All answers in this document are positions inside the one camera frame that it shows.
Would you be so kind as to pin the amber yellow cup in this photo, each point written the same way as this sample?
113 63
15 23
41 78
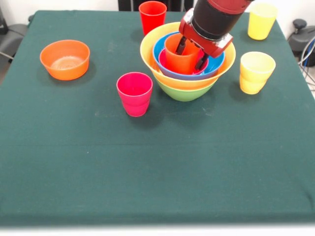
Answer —
256 73

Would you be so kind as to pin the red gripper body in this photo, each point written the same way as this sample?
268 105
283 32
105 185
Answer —
209 48

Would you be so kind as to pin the red cup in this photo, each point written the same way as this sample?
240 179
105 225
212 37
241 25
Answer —
152 17

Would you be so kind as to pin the green bowl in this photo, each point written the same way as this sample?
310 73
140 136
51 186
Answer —
185 94

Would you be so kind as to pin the small orange bowl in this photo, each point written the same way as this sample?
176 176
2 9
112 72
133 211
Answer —
64 72

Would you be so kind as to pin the pink cup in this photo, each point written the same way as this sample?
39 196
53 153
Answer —
134 104

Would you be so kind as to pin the blue bowl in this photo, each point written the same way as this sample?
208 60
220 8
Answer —
216 65

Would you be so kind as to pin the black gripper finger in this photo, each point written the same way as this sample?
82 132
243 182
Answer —
201 61
181 46

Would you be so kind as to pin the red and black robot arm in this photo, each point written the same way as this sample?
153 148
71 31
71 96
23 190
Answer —
216 19

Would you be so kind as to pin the large yellow-orange bowl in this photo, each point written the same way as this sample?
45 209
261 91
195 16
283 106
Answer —
187 84

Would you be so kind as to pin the bright yellow cup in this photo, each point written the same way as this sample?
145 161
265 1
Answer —
261 27

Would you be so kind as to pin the pink bowl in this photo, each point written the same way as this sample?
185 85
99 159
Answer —
163 61

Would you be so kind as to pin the dark green table cloth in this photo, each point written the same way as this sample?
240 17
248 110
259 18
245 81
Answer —
172 159

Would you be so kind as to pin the orange cup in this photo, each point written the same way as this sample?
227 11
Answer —
182 64

